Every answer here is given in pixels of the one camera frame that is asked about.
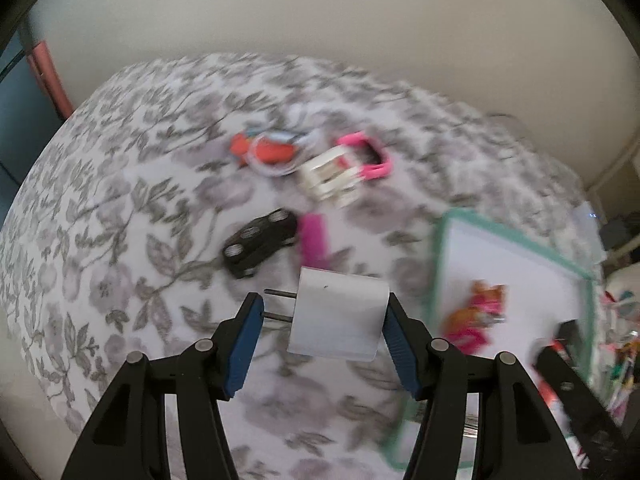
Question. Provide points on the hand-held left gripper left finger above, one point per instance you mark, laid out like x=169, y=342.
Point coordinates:
x=244, y=347

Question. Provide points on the pink helmet puppy toy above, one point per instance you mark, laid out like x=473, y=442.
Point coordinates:
x=467, y=332

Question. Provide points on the white bedside shelf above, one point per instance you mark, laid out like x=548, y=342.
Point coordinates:
x=625, y=170

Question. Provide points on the dark blue cabinet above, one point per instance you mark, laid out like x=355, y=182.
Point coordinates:
x=20, y=110

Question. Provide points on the red white tube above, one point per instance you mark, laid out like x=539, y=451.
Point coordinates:
x=551, y=401

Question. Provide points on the teal white box lid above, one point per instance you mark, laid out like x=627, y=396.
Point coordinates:
x=520, y=270

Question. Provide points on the white charger plug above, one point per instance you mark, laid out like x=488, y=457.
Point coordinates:
x=340, y=320

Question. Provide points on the black toy car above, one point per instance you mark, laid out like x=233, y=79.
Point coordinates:
x=257, y=242

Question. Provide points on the pink watch band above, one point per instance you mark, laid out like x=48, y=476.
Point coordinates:
x=372, y=167

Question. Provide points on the orange carrot knife toy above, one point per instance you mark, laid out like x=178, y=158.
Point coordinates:
x=270, y=150

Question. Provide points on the black power adapter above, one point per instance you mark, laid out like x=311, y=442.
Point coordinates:
x=616, y=234

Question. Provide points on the magenta plastic comb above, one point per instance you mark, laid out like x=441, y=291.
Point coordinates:
x=315, y=240

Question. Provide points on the white hair claw clip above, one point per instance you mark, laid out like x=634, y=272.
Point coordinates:
x=330, y=175

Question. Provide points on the pink rolled mat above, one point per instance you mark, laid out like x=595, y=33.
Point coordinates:
x=47, y=80

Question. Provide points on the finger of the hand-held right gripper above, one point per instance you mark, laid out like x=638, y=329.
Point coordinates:
x=575, y=395

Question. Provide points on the white power strip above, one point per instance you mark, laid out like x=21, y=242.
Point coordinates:
x=590, y=216

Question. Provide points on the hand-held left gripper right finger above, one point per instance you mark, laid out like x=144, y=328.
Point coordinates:
x=400, y=350

